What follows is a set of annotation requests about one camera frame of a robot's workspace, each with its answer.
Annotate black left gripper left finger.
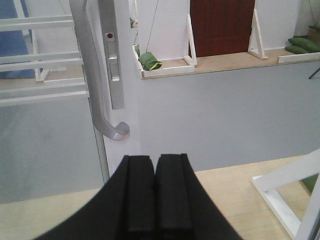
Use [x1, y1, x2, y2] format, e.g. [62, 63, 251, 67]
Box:
[38, 155, 156, 240]

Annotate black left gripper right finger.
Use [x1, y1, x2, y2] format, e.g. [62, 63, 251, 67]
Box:
[155, 153, 241, 240]

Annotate white framed sliding glass door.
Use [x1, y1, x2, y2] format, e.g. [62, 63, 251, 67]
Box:
[0, 0, 140, 202]

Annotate silver door handle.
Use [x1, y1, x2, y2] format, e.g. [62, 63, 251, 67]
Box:
[69, 0, 130, 141]

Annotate dark brown wooden door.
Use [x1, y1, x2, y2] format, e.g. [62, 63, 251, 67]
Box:
[190, 0, 255, 57]

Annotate silver door lock plate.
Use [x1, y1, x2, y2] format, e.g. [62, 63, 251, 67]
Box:
[98, 0, 125, 110]

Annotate green sandbag near partition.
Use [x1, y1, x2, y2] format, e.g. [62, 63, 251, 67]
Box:
[138, 51, 163, 71]

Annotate green sandbags far right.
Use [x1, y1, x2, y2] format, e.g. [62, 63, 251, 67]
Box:
[284, 37, 320, 54]

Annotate white triangular support bracket right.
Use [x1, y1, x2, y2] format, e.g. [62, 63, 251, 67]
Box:
[251, 149, 320, 240]

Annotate white bracket beside brown door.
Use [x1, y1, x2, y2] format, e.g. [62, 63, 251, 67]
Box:
[183, 13, 198, 66]

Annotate white bracket right of door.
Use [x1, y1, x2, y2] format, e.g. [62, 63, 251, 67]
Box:
[247, 7, 269, 61]

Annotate white partition wall panel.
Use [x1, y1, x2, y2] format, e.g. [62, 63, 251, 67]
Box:
[136, 0, 189, 60]

